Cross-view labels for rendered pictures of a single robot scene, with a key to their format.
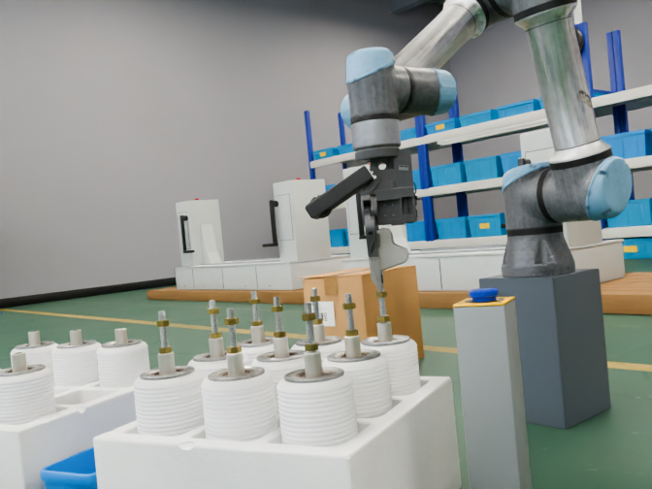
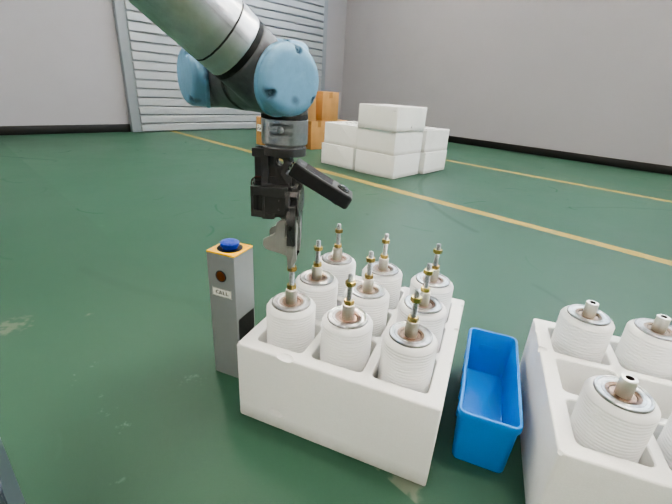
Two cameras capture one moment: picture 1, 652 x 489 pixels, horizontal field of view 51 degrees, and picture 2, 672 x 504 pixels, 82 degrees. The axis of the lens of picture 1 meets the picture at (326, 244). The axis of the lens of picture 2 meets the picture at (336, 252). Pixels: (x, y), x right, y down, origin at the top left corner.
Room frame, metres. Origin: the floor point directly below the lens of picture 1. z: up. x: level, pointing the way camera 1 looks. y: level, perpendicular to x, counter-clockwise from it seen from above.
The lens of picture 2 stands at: (1.72, -0.07, 0.64)
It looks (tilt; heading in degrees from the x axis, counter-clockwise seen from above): 23 degrees down; 174
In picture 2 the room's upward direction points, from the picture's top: 4 degrees clockwise
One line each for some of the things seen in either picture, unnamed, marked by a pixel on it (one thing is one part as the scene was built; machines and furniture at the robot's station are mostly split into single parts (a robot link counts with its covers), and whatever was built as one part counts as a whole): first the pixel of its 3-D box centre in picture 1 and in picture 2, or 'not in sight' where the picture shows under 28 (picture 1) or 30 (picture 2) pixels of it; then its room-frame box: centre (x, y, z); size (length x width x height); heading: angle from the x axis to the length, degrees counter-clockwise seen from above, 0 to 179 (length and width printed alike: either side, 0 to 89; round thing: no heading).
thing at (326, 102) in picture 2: not in sight; (321, 105); (-2.94, 0.19, 0.45); 0.30 x 0.24 x 0.30; 38
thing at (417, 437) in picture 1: (292, 464); (361, 352); (1.01, 0.08, 0.09); 0.39 x 0.39 x 0.18; 63
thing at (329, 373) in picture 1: (313, 375); (336, 258); (0.86, 0.03, 0.25); 0.08 x 0.08 x 0.01
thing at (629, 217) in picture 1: (641, 211); not in sight; (5.60, -2.60, 0.36); 0.50 x 0.38 x 0.21; 130
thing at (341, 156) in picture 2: not in sight; (351, 154); (-1.86, 0.42, 0.09); 0.39 x 0.39 x 0.18; 41
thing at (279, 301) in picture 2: (385, 341); (291, 302); (1.07, -0.08, 0.25); 0.08 x 0.08 x 0.01
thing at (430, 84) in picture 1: (413, 93); (228, 78); (1.13, -0.17, 0.64); 0.11 x 0.11 x 0.08; 34
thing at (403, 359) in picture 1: (390, 399); (290, 340); (1.07, -0.08, 0.16); 0.10 x 0.10 x 0.18
